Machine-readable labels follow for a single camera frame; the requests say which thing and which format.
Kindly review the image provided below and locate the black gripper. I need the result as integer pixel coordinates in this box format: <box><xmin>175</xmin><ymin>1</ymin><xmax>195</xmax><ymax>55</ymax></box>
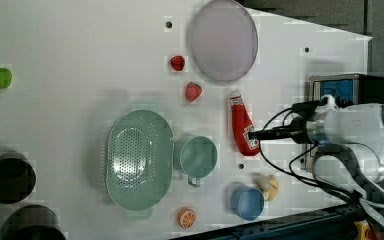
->
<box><xmin>248</xmin><ymin>101</ymin><xmax>319</xmax><ymax>144</ymax></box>

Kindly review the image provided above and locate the red ketchup bottle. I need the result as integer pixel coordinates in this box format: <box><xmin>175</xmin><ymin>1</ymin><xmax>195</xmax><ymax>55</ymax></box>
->
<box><xmin>229</xmin><ymin>90</ymin><xmax>260</xmax><ymax>156</ymax></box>

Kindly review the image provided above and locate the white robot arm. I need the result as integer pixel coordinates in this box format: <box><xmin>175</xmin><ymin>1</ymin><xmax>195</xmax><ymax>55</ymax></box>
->
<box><xmin>247</xmin><ymin>95</ymin><xmax>384</xmax><ymax>240</ymax></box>

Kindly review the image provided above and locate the green plastic strainer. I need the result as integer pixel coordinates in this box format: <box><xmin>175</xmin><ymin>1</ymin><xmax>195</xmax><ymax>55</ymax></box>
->
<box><xmin>105</xmin><ymin>102</ymin><xmax>174</xmax><ymax>220</ymax></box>

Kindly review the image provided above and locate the beige toy garlic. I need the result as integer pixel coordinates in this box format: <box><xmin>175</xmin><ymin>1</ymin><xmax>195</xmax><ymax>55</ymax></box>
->
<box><xmin>254</xmin><ymin>175</ymin><xmax>279</xmax><ymax>201</ymax></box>

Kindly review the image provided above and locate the blue plastic cup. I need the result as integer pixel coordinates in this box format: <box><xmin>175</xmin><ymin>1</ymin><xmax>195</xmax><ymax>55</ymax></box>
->
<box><xmin>230</xmin><ymin>185</ymin><xmax>265</xmax><ymax>221</ymax></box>

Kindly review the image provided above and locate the silver black toaster oven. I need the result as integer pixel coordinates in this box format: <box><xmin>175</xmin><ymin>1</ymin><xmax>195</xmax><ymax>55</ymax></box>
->
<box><xmin>306</xmin><ymin>74</ymin><xmax>384</xmax><ymax>181</ymax></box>

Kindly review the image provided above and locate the green plastic mug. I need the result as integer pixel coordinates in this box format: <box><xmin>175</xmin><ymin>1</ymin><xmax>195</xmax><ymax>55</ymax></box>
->
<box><xmin>173</xmin><ymin>135</ymin><xmax>218</xmax><ymax>187</ymax></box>

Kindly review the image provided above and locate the pink toy strawberry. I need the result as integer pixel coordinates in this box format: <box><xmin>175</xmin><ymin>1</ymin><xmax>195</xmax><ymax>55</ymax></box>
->
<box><xmin>185</xmin><ymin>82</ymin><xmax>202</xmax><ymax>102</ymax></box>

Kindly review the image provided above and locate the grey round plate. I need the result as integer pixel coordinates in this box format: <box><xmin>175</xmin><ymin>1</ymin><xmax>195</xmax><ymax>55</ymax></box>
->
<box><xmin>189</xmin><ymin>0</ymin><xmax>258</xmax><ymax>81</ymax></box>

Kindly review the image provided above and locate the dark red toy strawberry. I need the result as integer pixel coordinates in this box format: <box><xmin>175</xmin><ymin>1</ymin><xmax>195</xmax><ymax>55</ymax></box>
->
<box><xmin>170</xmin><ymin>55</ymin><xmax>185</xmax><ymax>71</ymax></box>

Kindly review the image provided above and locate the toy orange slice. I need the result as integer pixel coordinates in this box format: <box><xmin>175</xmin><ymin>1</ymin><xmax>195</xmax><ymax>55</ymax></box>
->
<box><xmin>177</xmin><ymin>208</ymin><xmax>196</xmax><ymax>229</ymax></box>

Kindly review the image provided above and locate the yellow red emergency button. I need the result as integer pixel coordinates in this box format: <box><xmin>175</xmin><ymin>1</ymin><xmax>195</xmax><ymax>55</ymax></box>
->
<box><xmin>354</xmin><ymin>220</ymin><xmax>383</xmax><ymax>240</ymax></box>

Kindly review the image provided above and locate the black cylinder lower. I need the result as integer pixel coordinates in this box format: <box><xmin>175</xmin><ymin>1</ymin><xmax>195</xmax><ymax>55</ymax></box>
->
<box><xmin>2</xmin><ymin>205</ymin><xmax>67</xmax><ymax>240</ymax></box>

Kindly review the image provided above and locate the black cylinder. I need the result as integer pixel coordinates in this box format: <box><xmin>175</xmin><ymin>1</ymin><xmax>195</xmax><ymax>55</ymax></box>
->
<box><xmin>2</xmin><ymin>205</ymin><xmax>67</xmax><ymax>240</ymax></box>
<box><xmin>0</xmin><ymin>152</ymin><xmax>36</xmax><ymax>204</ymax></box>

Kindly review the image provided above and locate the black cylinder upper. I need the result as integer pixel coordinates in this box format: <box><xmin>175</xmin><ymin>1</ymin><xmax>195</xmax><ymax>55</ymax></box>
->
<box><xmin>0</xmin><ymin>152</ymin><xmax>36</xmax><ymax>204</ymax></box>

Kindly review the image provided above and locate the green toy fruit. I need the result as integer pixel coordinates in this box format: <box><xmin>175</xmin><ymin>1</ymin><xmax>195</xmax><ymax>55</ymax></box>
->
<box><xmin>0</xmin><ymin>68</ymin><xmax>12</xmax><ymax>89</ymax></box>

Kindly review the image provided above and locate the blue metal frame rail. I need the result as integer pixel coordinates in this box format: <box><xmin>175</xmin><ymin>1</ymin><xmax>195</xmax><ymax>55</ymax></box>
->
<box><xmin>170</xmin><ymin>205</ymin><xmax>361</xmax><ymax>240</ymax></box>

